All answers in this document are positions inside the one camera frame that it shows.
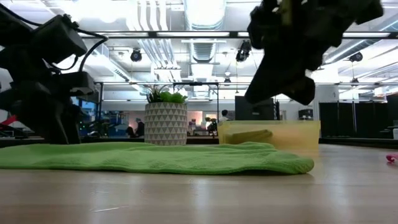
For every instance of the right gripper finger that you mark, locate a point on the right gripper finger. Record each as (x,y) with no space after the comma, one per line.
(261,88)
(301,91)

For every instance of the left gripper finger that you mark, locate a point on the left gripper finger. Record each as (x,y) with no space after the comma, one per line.
(62,135)

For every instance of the green microfiber towel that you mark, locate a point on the green microfiber towel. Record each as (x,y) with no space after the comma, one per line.
(155,158)

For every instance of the pink microfiber towel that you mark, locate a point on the pink microfiber towel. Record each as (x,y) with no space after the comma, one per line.
(392,157)

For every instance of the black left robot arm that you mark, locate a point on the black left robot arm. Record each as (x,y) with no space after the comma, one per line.
(12,34)

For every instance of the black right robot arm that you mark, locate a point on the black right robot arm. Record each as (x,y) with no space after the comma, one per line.
(342,18)

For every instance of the black computer monitor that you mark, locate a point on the black computer monitor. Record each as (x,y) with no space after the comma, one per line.
(258,112)

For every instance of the yellow translucent plastic bin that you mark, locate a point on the yellow translucent plastic bin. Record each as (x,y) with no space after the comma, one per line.
(314,130)

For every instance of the person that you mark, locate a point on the person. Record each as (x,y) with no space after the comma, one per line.
(224,113)
(140,128)

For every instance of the black partition panels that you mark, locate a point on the black partition panels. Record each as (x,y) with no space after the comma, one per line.
(342,119)

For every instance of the green succulent plant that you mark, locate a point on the green succulent plant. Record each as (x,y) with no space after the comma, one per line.
(171,97)

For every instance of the white triangle-patterned plant pot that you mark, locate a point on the white triangle-patterned plant pot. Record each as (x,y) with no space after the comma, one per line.
(166,124)

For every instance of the black hanging camera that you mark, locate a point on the black hanging camera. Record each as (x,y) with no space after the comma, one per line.
(243,53)
(136,56)
(356,57)

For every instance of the black tall stand frame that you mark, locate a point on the black tall stand frame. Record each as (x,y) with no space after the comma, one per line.
(101,109)

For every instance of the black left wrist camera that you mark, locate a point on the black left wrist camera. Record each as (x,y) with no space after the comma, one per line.
(59,39)

